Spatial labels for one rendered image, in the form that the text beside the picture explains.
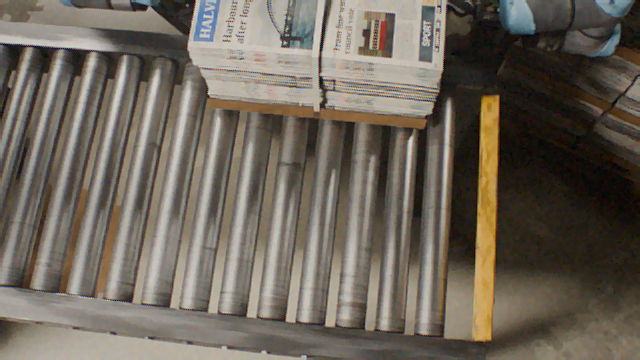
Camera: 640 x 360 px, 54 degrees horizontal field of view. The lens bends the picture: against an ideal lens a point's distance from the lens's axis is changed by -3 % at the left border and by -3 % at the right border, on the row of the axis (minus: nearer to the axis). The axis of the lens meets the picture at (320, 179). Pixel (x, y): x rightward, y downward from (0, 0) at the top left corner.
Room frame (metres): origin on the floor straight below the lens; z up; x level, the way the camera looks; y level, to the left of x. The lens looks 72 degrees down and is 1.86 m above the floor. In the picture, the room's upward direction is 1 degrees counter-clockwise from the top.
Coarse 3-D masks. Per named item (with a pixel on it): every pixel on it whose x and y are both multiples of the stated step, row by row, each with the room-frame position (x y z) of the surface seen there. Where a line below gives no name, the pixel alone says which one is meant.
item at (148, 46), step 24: (0, 24) 0.67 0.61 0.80; (24, 24) 0.67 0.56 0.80; (48, 24) 0.67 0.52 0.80; (48, 48) 0.62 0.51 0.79; (72, 48) 0.61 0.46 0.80; (96, 48) 0.61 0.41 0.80; (120, 48) 0.61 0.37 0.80; (144, 48) 0.61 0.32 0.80; (168, 48) 0.61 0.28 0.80; (144, 72) 0.60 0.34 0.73; (456, 72) 0.55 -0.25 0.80; (480, 72) 0.55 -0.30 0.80; (456, 96) 0.52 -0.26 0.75; (480, 96) 0.52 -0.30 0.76
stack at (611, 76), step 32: (544, 64) 0.75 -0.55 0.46; (576, 64) 0.71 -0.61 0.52; (608, 64) 0.69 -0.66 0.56; (512, 96) 0.76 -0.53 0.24; (544, 96) 0.73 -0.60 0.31; (608, 96) 0.67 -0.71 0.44; (512, 128) 0.73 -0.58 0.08; (576, 128) 0.67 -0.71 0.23; (608, 128) 0.64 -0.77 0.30; (576, 160) 0.65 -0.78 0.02
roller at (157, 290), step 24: (192, 72) 0.56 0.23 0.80; (192, 96) 0.51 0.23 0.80; (192, 120) 0.46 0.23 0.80; (192, 144) 0.42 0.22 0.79; (168, 168) 0.37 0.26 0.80; (192, 168) 0.38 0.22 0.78; (168, 192) 0.33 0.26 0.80; (168, 216) 0.29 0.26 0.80; (168, 240) 0.24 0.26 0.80; (168, 264) 0.20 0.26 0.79; (144, 288) 0.17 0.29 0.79; (168, 288) 0.17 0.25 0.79
